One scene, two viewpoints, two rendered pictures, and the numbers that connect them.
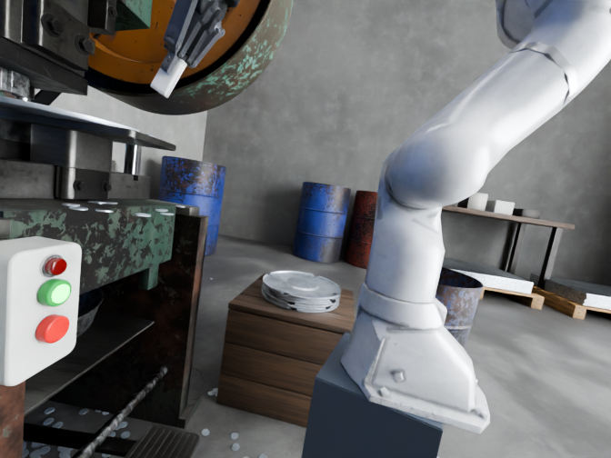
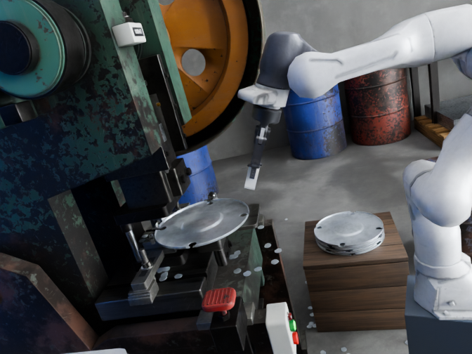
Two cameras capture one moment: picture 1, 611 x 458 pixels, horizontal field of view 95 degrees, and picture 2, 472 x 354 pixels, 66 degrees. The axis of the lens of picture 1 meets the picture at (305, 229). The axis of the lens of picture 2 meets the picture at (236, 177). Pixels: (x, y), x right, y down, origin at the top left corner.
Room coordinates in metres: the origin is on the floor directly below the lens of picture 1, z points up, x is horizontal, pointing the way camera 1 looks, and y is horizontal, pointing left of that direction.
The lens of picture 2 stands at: (-0.44, 0.18, 1.24)
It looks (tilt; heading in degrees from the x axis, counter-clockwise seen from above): 19 degrees down; 9
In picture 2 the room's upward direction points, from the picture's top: 15 degrees counter-clockwise
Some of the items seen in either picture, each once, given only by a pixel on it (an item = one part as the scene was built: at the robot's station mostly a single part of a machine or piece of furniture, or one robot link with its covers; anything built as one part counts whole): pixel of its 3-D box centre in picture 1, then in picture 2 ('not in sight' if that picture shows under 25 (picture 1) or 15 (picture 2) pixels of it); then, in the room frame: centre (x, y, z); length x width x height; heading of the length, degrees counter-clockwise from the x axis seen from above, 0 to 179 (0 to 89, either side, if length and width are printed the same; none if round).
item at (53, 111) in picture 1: (69, 123); (201, 220); (0.53, 0.46, 0.78); 0.29 x 0.29 x 0.01
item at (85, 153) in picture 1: (91, 163); (223, 237); (0.53, 0.41, 0.72); 0.25 x 0.14 x 0.14; 87
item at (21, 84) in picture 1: (12, 83); not in sight; (0.54, 0.58, 0.84); 0.05 x 0.03 x 0.04; 177
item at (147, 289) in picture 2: not in sight; (146, 267); (0.37, 0.60, 0.76); 0.17 x 0.06 x 0.10; 177
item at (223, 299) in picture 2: not in sight; (222, 310); (0.19, 0.38, 0.72); 0.07 x 0.06 x 0.08; 87
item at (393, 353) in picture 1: (415, 338); (456, 277); (0.43, -0.20, 0.52); 0.22 x 0.19 x 0.14; 68
